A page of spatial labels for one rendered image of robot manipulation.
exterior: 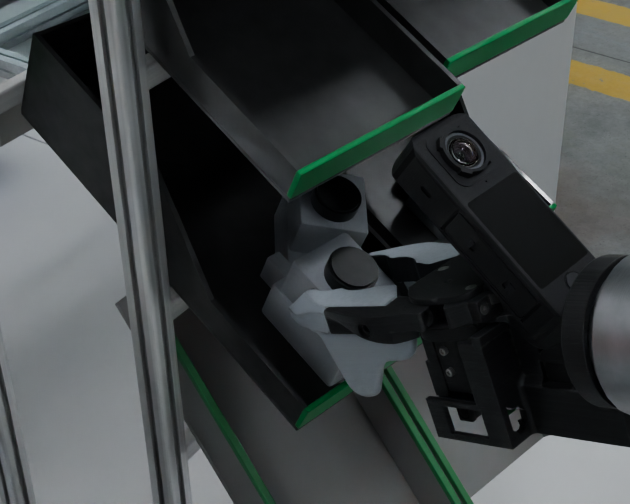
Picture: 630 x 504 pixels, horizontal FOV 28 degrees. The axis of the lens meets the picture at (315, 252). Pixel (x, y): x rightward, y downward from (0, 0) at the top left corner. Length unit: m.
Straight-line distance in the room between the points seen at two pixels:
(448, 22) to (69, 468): 0.61
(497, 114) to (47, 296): 1.06
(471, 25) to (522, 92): 1.52
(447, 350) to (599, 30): 3.48
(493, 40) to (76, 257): 0.82
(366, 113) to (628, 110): 2.95
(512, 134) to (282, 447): 1.52
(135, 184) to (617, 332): 0.29
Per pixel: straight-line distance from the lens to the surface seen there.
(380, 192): 0.89
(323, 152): 0.67
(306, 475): 0.89
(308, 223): 0.75
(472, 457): 0.99
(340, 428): 0.91
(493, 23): 0.82
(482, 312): 0.60
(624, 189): 3.27
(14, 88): 0.87
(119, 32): 0.66
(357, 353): 0.68
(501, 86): 2.23
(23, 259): 1.50
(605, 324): 0.55
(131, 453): 1.22
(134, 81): 0.69
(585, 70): 3.84
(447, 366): 0.65
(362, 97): 0.71
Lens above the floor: 1.70
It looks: 35 degrees down
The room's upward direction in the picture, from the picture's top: 1 degrees counter-clockwise
